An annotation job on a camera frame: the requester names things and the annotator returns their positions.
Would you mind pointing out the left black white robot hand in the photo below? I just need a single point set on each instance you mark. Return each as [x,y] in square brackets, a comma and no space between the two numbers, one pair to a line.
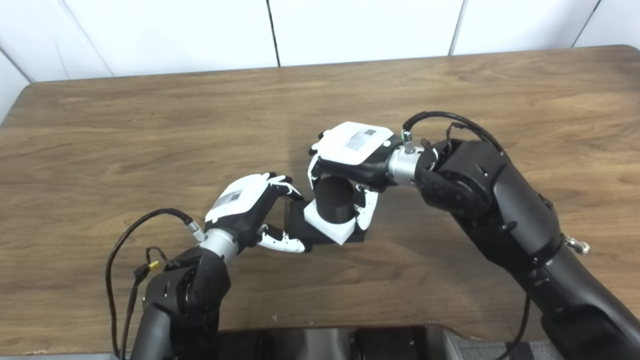
[240,207]

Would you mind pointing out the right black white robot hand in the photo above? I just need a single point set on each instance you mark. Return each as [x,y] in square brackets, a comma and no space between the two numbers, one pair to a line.
[355,150]

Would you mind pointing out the black peg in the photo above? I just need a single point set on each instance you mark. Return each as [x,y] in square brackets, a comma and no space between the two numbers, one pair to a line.
[332,200]

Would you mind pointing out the white square piece with hole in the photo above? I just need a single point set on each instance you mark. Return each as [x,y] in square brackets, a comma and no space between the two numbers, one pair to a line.
[330,230]

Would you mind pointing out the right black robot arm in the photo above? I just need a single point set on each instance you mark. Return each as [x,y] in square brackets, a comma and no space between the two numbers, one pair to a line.
[500,200]

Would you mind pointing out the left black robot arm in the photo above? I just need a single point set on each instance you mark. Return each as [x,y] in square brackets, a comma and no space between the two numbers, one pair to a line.
[185,295]

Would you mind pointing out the dark robot torso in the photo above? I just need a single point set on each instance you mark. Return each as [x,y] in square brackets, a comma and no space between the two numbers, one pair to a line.
[320,345]

